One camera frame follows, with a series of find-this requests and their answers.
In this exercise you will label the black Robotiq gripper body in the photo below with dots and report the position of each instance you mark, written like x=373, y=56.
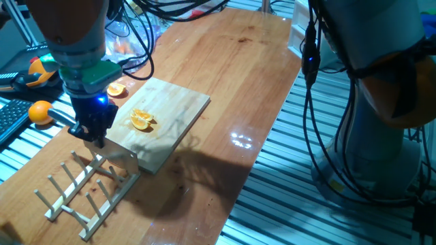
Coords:
x=93, y=114

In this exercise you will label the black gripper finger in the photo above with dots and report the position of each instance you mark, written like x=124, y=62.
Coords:
x=79, y=133
x=100, y=140

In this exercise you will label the steel cleaver knife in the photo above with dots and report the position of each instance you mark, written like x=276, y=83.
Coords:
x=119, y=156

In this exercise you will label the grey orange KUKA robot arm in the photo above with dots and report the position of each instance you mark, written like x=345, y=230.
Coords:
x=374, y=27

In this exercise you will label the whole orange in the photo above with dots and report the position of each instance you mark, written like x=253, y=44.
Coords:
x=38, y=113

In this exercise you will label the orange half slice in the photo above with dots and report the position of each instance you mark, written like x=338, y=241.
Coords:
x=116, y=89

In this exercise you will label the orange wedge piece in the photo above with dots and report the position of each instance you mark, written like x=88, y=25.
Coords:
x=139, y=123
x=144, y=115

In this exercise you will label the black keyboard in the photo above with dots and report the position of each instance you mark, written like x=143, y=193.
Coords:
x=12, y=117

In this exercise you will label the wooden peg dish rack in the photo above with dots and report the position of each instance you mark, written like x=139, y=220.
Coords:
x=98, y=211

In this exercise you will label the plastic bag with fruit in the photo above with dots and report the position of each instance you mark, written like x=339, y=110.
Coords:
x=119, y=47

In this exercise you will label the orange black teach pendant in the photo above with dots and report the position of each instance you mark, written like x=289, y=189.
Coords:
x=20, y=78

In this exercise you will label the white drawer box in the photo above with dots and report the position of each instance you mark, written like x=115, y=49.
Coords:
x=297, y=27

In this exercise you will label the blue plastic bag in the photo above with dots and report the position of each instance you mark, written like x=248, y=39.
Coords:
x=429, y=25

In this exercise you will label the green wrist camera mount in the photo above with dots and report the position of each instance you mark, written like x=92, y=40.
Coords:
x=98, y=75

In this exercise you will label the aluminium frame post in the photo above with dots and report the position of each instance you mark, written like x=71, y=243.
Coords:
x=18, y=20

